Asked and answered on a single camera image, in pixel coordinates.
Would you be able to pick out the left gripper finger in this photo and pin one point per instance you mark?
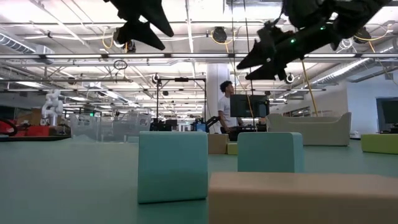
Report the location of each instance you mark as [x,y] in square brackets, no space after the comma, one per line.
[146,11]
[140,32]

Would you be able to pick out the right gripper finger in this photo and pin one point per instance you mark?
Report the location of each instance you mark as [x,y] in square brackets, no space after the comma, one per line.
[270,71]
[259,54]

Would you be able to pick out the yellow cube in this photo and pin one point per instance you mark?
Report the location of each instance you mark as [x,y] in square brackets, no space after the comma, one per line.
[232,148]

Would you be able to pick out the short orange block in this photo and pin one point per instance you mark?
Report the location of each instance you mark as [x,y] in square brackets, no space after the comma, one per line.
[217,143]
[295,199]

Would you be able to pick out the teal cube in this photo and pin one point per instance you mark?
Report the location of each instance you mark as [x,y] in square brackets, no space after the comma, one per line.
[270,152]
[172,168]

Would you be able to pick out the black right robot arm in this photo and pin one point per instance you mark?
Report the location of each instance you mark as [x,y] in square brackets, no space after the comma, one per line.
[351,15]

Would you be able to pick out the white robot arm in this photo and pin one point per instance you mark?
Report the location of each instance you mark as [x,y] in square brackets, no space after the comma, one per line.
[53,107]

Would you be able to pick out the long ceiling light strip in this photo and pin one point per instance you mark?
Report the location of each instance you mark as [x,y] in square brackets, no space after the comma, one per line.
[136,55]
[186,90]

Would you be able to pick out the black monitor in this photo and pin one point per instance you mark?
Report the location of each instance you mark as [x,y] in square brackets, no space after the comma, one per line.
[248,105]

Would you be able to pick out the person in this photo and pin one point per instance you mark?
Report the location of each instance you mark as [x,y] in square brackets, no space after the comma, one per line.
[224,109]

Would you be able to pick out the grey plastic bin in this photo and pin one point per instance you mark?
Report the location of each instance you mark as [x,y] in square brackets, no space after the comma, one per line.
[323,130]

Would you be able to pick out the clear plastic bin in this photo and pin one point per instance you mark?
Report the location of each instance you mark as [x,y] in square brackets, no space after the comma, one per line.
[109,127]

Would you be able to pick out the red equipment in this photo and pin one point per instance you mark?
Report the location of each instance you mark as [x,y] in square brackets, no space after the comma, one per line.
[34,130]

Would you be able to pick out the green table mat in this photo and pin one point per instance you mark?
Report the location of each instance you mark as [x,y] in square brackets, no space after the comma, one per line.
[62,180]

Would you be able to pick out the black camera frame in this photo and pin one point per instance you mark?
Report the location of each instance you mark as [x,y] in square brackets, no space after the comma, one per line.
[181,79]

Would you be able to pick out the silver ceiling duct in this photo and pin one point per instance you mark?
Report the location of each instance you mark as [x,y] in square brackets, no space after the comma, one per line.
[21,43]

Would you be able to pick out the large dark wall screen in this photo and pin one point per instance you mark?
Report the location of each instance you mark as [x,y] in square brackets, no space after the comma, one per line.
[390,112]

